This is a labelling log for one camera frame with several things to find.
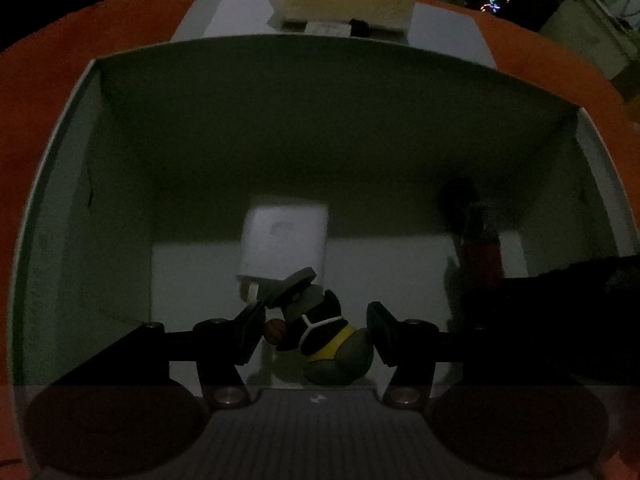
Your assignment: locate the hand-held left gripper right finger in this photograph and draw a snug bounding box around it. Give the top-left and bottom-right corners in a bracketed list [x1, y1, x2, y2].
[366, 301, 591, 409]

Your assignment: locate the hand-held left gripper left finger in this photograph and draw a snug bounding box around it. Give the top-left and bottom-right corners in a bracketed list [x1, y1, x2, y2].
[64, 302, 267, 409]

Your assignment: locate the green toy figure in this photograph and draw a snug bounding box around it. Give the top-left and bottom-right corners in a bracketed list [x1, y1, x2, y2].
[262, 267, 375, 387]

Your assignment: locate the white charger adapter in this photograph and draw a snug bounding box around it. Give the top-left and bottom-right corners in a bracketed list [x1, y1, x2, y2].
[235, 195, 330, 307]

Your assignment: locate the white cardboard box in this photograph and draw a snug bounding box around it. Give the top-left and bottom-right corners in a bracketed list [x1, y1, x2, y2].
[9, 34, 640, 480]

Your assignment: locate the grey-white box lid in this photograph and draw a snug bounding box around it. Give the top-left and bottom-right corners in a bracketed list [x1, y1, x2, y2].
[170, 0, 499, 69]

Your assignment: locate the brown cardboard box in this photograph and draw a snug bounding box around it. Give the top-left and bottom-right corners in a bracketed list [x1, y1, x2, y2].
[610, 59, 640, 98]

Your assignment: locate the white side cabinet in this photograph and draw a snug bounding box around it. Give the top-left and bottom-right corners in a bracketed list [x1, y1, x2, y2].
[539, 0, 637, 82]

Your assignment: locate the orange table cloth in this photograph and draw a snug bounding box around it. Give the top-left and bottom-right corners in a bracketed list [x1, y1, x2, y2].
[0, 0, 640, 480]

